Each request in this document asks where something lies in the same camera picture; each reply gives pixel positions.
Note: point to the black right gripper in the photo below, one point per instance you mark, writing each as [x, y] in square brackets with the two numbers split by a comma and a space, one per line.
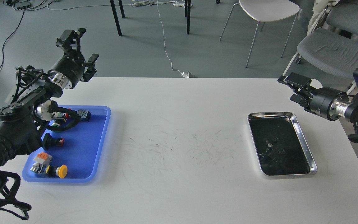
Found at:
[324, 102]

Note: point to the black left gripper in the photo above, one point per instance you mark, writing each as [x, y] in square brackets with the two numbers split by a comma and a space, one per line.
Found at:
[70, 68]

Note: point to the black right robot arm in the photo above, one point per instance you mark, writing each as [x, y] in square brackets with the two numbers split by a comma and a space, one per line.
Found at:
[351, 114]

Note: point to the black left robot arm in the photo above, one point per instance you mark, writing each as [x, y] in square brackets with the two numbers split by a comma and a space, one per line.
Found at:
[32, 111]

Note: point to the grey cushioned chair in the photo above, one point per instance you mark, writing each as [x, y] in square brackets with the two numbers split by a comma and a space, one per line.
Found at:
[343, 14]
[329, 52]

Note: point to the grey black contact block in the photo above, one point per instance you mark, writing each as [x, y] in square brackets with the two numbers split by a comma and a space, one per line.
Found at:
[84, 115]

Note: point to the silver metal tray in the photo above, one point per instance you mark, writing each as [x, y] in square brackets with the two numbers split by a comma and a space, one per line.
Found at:
[280, 145]

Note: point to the black table leg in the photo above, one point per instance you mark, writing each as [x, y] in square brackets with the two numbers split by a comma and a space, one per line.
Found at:
[115, 16]
[187, 15]
[121, 9]

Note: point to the black power strip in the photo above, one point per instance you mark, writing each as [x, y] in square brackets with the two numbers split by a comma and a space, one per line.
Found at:
[18, 4]

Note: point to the white chair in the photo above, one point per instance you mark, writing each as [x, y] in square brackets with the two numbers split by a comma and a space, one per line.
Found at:
[264, 11]

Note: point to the blue plastic tray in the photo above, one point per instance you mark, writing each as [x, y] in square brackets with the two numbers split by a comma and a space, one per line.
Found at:
[81, 150]

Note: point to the orange white contact block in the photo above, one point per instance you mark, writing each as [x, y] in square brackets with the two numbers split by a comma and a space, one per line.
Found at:
[43, 158]

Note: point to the black selector switch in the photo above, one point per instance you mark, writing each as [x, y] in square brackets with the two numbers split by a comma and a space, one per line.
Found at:
[48, 141]

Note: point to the yellow push button switch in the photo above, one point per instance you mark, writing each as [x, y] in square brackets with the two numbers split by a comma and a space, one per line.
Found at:
[51, 171]

